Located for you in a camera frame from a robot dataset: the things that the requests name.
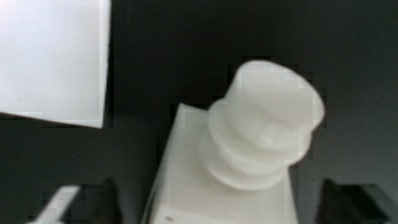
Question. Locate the white stool leg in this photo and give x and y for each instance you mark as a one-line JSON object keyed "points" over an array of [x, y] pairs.
{"points": [[236, 144]]}

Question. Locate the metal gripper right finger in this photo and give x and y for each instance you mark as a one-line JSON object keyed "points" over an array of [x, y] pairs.
{"points": [[355, 204]]}

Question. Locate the white marker board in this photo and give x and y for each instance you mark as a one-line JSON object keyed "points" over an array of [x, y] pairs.
{"points": [[54, 59]]}

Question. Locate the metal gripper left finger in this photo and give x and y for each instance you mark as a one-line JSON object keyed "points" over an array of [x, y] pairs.
{"points": [[85, 204]]}

